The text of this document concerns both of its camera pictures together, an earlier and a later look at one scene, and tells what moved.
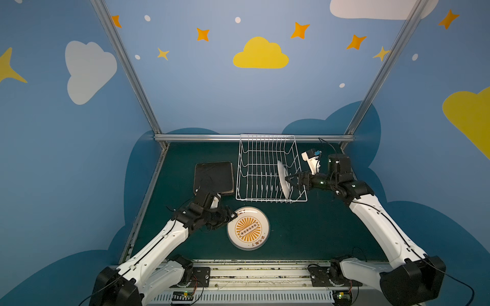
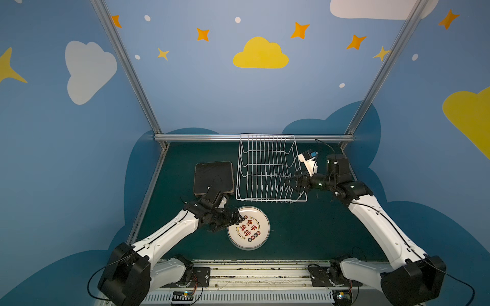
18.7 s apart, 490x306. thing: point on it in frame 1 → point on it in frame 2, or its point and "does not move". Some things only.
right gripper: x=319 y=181 does not move
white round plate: x=282 y=173 → x=251 y=233
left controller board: x=182 y=296 does not move
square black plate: x=214 y=177 does not move
